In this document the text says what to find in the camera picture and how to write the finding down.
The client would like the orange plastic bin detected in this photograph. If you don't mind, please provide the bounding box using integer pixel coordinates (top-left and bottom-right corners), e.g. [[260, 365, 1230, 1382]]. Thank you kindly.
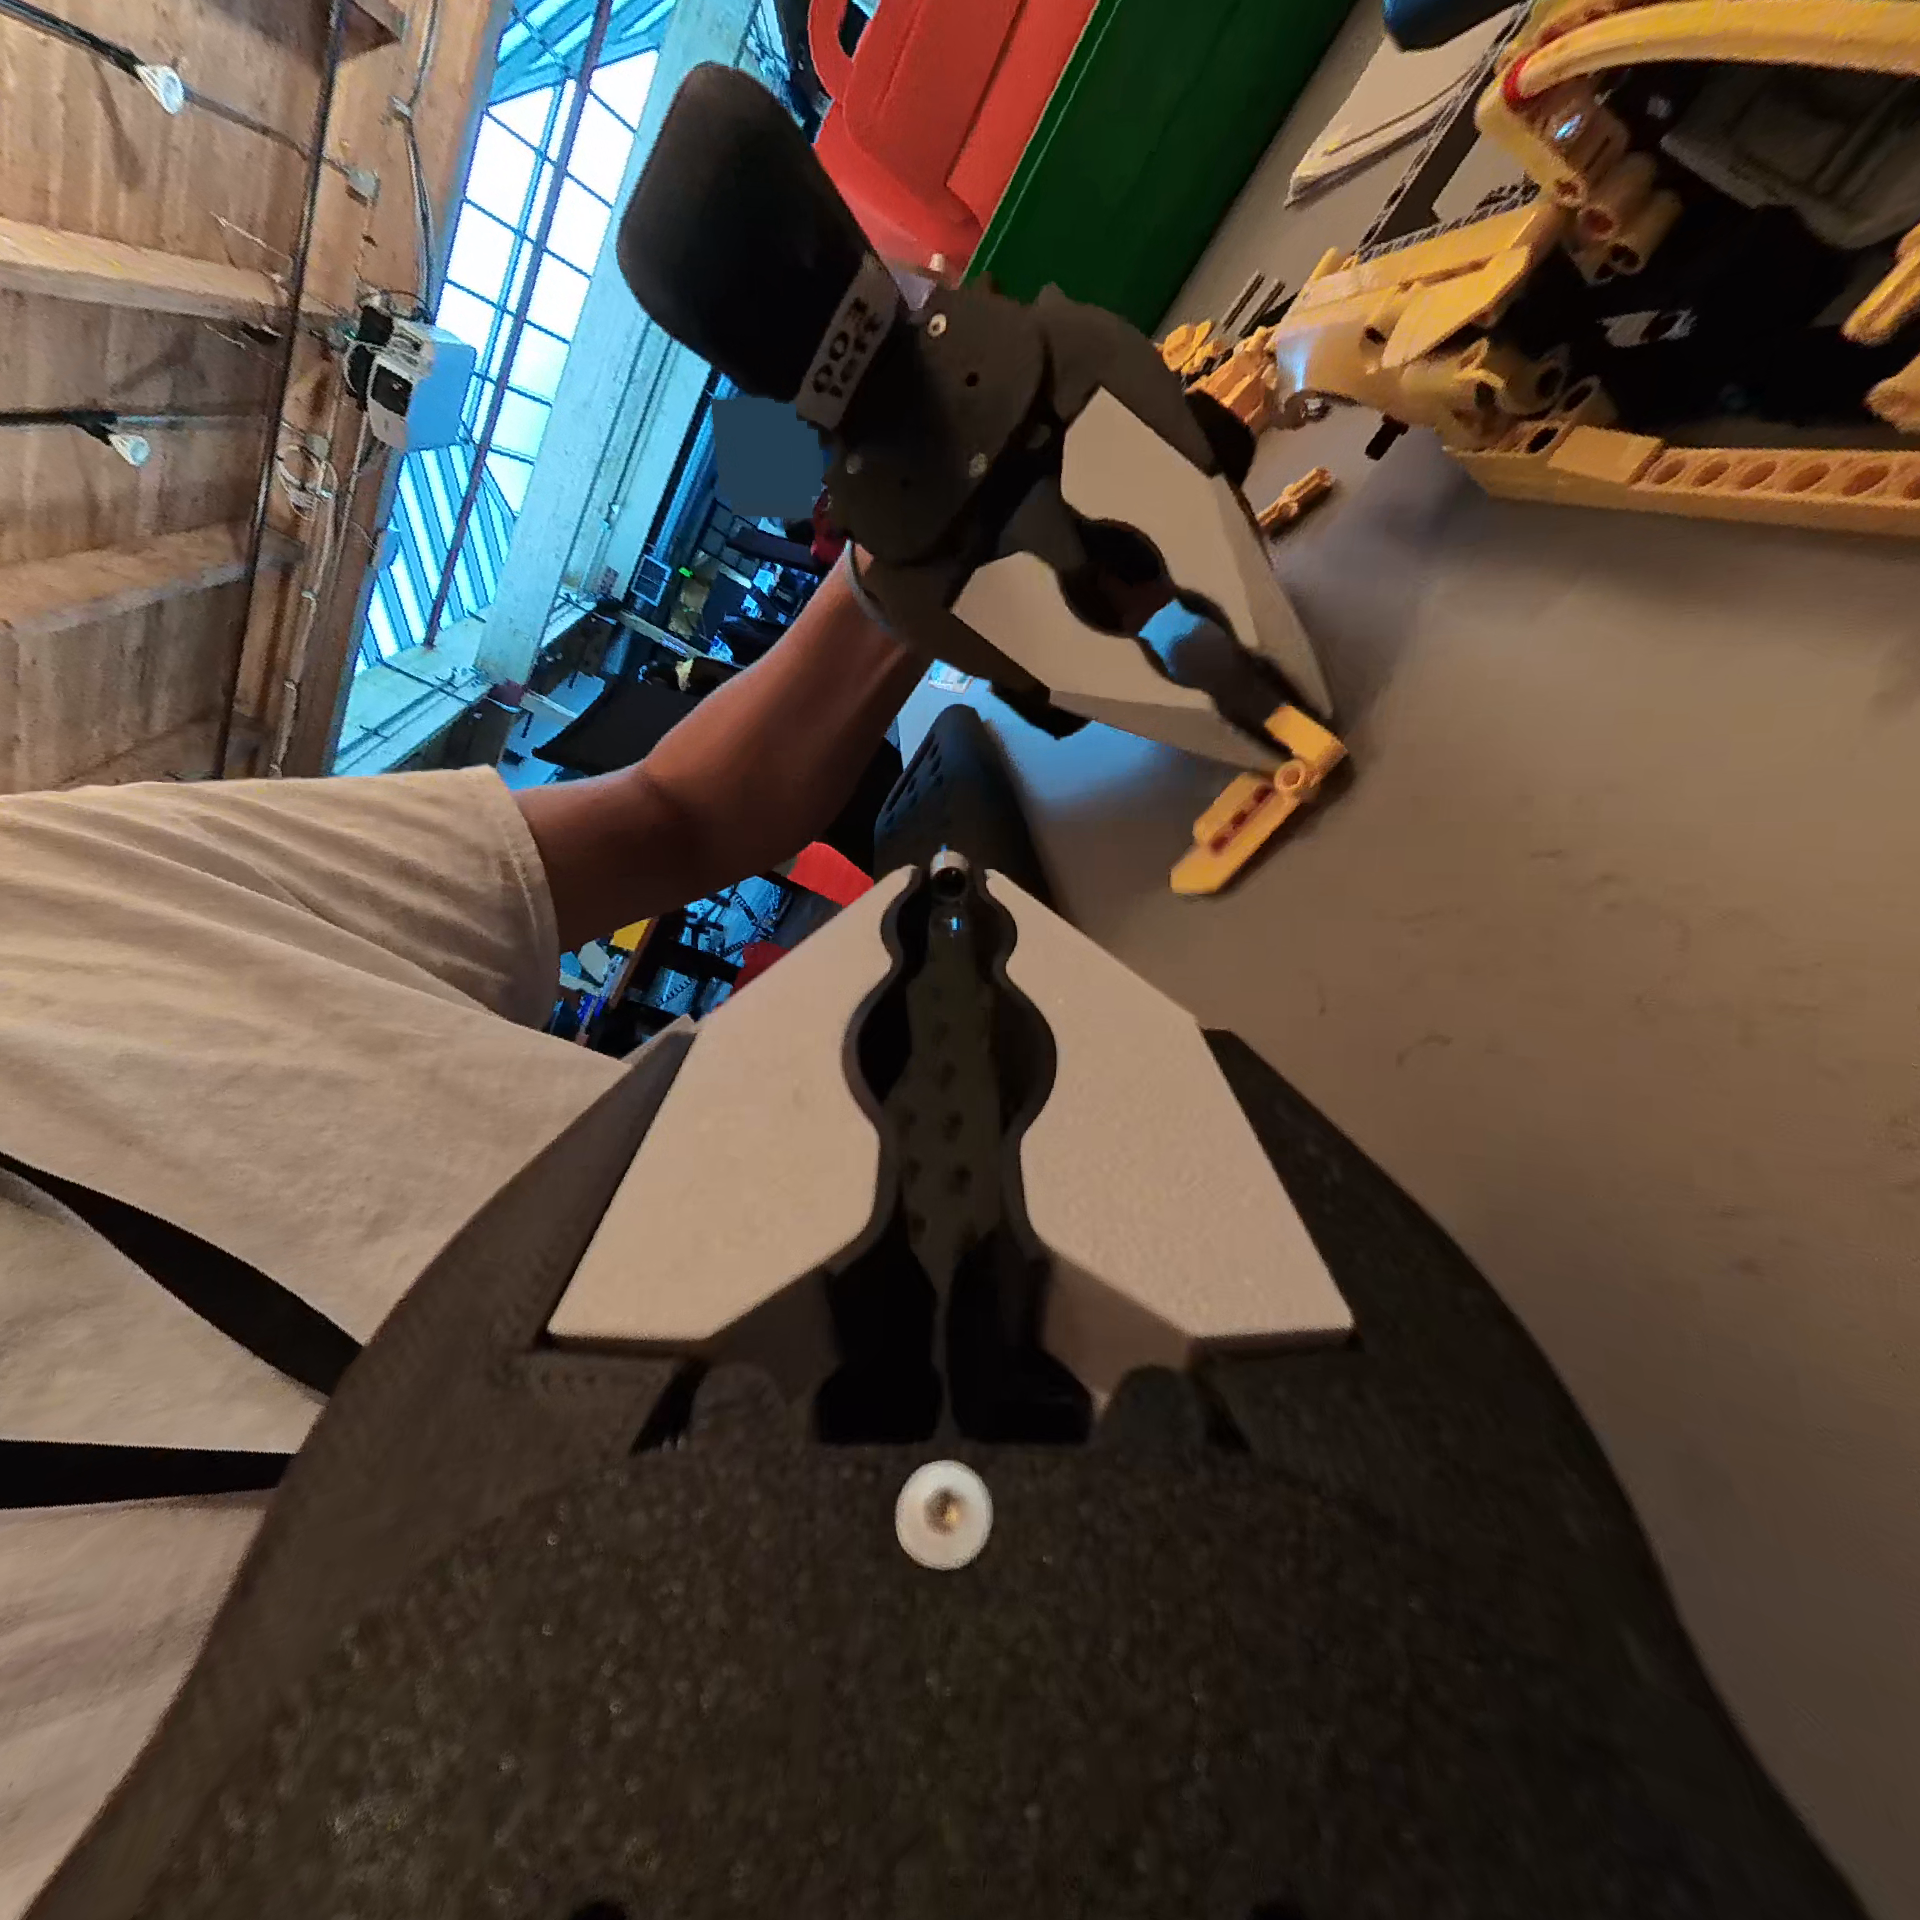
[[805, 0, 1110, 277]]

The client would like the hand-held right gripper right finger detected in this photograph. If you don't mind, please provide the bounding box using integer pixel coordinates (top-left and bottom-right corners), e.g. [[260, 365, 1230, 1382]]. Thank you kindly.
[[959, 866, 1356, 1451]]

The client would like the white wall box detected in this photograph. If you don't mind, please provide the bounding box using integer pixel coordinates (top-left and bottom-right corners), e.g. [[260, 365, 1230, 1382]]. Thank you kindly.
[[341, 301, 480, 457]]

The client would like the person's white shirt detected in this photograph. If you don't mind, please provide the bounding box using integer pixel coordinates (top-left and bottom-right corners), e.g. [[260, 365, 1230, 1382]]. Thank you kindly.
[[0, 765, 670, 1908]]

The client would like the black lanyard strap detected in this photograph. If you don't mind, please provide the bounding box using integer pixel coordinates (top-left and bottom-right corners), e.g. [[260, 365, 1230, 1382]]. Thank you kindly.
[[0, 1153, 365, 1513]]

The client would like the grey desk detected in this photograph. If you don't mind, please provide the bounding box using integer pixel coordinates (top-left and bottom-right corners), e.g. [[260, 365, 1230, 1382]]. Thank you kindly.
[[959, 0, 1920, 1920]]

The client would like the tall bright window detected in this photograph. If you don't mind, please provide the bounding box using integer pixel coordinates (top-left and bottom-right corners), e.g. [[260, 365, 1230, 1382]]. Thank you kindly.
[[331, 0, 725, 761]]

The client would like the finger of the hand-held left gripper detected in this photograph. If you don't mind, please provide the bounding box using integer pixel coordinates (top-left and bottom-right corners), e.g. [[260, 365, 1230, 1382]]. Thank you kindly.
[[943, 552, 1295, 773], [1054, 384, 1337, 726]]

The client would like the pile of yellow bricks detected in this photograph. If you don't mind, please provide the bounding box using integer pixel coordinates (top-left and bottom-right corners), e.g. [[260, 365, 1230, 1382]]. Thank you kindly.
[[1157, 275, 1310, 438]]

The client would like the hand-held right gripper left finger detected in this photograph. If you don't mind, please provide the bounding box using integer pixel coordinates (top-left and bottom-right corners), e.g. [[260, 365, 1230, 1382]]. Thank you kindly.
[[546, 864, 943, 1451]]

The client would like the person's left forearm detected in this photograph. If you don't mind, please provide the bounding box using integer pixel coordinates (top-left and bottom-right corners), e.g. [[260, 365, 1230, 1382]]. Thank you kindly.
[[509, 546, 935, 951]]

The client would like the yellow curved panel brick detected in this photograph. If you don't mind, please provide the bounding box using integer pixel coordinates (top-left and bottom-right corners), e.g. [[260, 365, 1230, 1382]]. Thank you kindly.
[[1166, 705, 1352, 900]]

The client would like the yellow brick toy car model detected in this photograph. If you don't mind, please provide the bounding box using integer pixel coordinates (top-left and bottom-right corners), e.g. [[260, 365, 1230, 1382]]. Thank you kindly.
[[1272, 0, 1920, 543]]

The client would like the green plastic bin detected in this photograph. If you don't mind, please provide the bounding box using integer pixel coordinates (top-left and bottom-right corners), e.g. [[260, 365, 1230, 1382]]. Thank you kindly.
[[959, 0, 1362, 340]]

